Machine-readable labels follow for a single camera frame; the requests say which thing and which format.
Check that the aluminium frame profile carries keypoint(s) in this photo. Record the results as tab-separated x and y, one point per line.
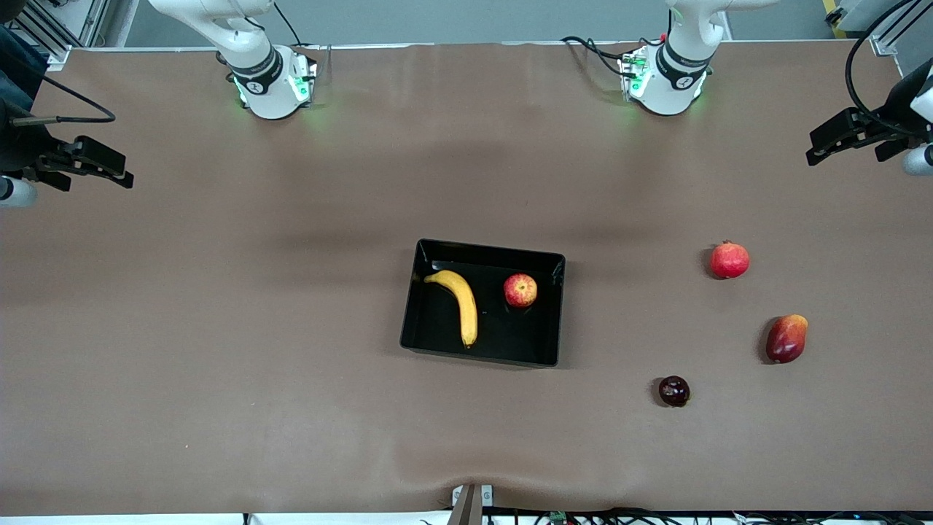
893	40
51	40

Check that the dark blue fabric cover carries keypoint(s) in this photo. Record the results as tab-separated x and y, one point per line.
18	65

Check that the red pomegranate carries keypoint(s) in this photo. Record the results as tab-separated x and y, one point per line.
729	261

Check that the brown table mat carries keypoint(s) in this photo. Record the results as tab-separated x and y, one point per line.
219	328

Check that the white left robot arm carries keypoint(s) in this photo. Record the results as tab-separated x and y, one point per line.
670	91

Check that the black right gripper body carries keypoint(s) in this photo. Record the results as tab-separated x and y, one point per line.
16	148

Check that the dark purple mangosteen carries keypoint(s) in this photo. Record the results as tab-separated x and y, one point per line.
674	391

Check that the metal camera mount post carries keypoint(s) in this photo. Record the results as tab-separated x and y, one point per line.
472	510

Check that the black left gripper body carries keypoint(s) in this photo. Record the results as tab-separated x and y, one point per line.
894	119

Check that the red yellow apple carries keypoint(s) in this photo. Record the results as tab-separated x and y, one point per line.
520	290

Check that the yellow banana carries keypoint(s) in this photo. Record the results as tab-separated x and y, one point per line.
466	306

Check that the red yellow mango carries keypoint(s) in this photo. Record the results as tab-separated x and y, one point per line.
786	340

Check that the black plastic tray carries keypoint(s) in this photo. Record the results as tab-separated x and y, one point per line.
503	335

